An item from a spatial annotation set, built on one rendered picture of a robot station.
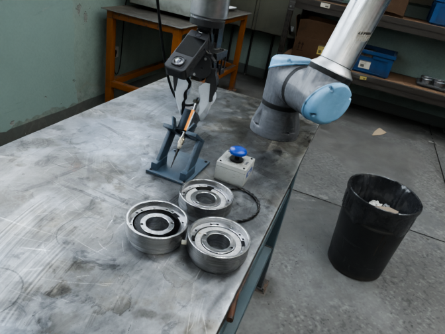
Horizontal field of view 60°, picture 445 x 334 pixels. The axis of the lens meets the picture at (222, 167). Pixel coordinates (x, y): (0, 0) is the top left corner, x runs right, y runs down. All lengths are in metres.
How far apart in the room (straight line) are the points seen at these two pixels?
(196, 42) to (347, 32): 0.39
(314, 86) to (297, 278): 1.11
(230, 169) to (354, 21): 0.46
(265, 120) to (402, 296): 1.24
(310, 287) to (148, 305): 1.35
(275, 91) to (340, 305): 1.09
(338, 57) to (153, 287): 0.68
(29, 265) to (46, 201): 0.16
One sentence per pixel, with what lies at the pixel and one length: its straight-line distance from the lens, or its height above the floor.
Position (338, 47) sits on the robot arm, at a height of 1.10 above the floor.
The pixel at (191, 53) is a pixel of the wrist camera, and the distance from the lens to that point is 0.77.
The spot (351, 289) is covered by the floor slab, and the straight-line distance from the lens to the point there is 1.96.
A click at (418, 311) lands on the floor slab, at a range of 2.05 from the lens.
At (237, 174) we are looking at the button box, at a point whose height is 0.83.
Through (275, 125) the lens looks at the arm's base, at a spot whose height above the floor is 0.84.
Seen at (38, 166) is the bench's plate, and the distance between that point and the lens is 0.88.
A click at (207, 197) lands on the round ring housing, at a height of 0.82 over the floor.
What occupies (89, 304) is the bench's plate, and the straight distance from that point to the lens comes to 0.59.
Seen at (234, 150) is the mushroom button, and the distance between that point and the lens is 0.85.
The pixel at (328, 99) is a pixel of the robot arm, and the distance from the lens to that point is 0.98.
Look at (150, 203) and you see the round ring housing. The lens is 0.71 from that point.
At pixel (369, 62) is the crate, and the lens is 4.10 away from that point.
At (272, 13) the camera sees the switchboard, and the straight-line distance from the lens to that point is 4.45.
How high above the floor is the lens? 1.25
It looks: 29 degrees down
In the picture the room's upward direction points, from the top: 11 degrees clockwise
